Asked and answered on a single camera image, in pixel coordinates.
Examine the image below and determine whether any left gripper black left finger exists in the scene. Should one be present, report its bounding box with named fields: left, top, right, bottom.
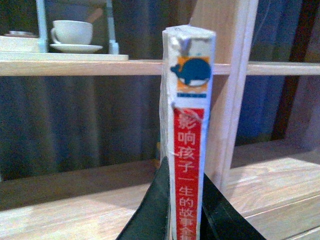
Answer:
left=117, top=157, right=170, bottom=240

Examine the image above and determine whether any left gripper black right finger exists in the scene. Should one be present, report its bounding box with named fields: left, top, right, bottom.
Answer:
left=200, top=175, right=259, bottom=240

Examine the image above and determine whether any red spine whale book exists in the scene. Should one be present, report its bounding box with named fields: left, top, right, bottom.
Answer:
left=159, top=25, right=216, bottom=240

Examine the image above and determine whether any wooden bookshelf unit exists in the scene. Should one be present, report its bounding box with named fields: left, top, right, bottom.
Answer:
left=0, top=0, right=320, bottom=240

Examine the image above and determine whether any white saucer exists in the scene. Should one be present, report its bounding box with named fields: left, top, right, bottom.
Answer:
left=49, top=43, right=103, bottom=54

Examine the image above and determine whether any white cup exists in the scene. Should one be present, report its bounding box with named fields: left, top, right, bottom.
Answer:
left=50, top=20, right=93, bottom=45

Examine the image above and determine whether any light blue tray stand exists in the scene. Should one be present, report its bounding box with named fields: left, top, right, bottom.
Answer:
left=0, top=0, right=129, bottom=61

